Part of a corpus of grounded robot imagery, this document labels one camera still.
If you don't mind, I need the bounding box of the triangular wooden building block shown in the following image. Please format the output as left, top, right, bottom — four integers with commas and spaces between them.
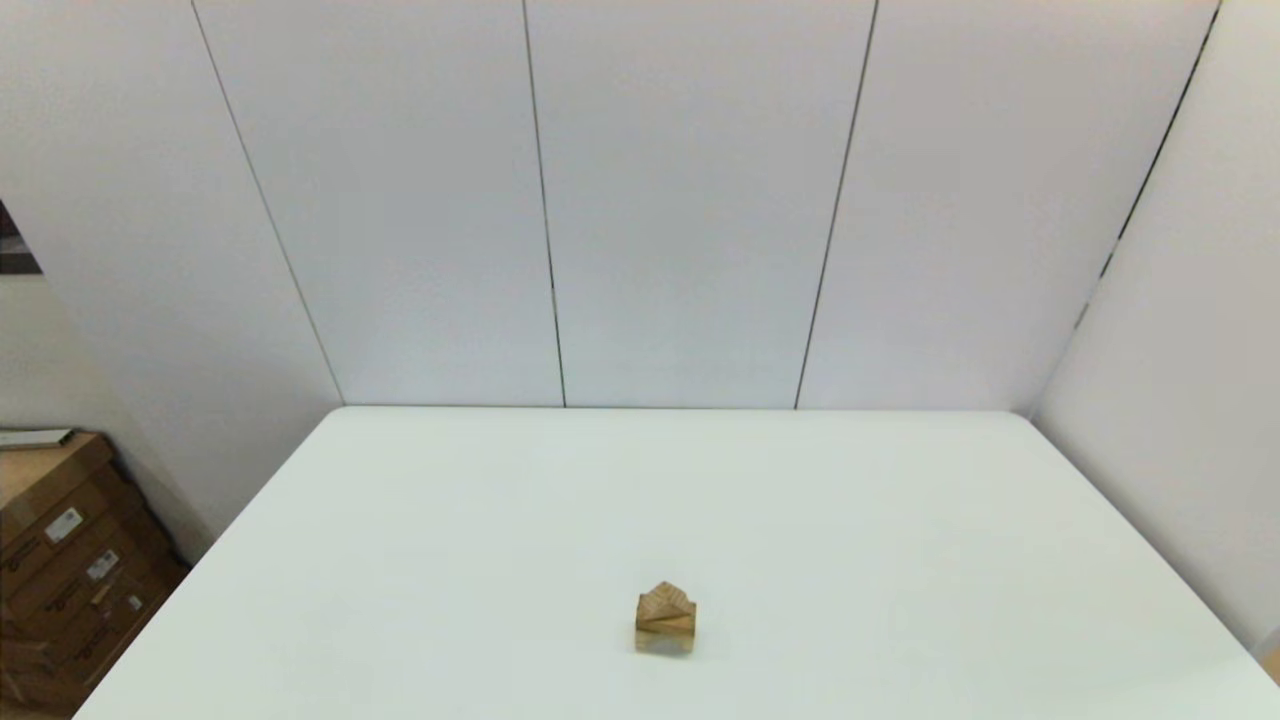
638, 581, 697, 624

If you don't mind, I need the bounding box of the brown cardboard box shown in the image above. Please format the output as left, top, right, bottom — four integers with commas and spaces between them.
0, 432, 129, 549
0, 560, 191, 717
0, 500, 167, 613

